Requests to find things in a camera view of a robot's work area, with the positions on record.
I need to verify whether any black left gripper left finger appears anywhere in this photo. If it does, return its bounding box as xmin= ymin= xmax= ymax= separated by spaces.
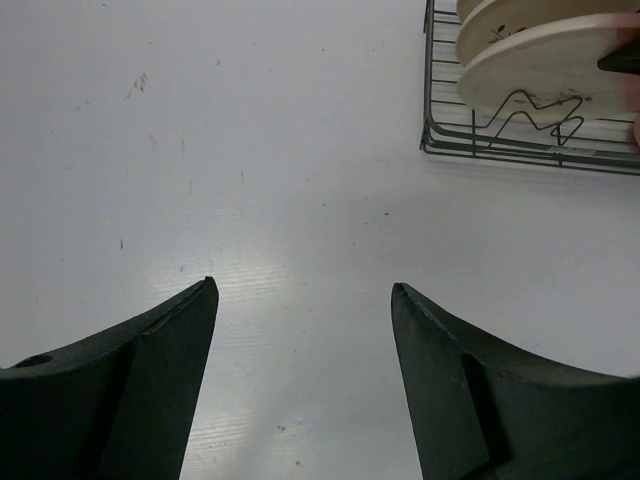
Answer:
xmin=1 ymin=277 xmax=219 ymax=479

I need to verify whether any wire dish rack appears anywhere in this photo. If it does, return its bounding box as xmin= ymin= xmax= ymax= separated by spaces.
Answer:
xmin=420 ymin=1 xmax=639 ymax=176

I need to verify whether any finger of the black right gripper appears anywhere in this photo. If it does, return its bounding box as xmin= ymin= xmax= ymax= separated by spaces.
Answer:
xmin=597 ymin=50 xmax=640 ymax=75

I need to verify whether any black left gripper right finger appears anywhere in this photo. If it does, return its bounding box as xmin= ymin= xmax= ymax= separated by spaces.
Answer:
xmin=391 ymin=283 xmax=639 ymax=479

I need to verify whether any pink cup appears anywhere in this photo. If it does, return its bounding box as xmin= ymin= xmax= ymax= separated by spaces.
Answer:
xmin=633 ymin=114 xmax=640 ymax=148

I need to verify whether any yellow cream plate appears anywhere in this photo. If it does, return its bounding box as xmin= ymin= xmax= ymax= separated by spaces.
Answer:
xmin=456 ymin=0 xmax=483 ymax=22

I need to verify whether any pink cream plate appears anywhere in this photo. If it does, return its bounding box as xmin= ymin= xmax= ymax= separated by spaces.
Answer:
xmin=456 ymin=0 xmax=639 ymax=66
xmin=458 ymin=27 xmax=639 ymax=123

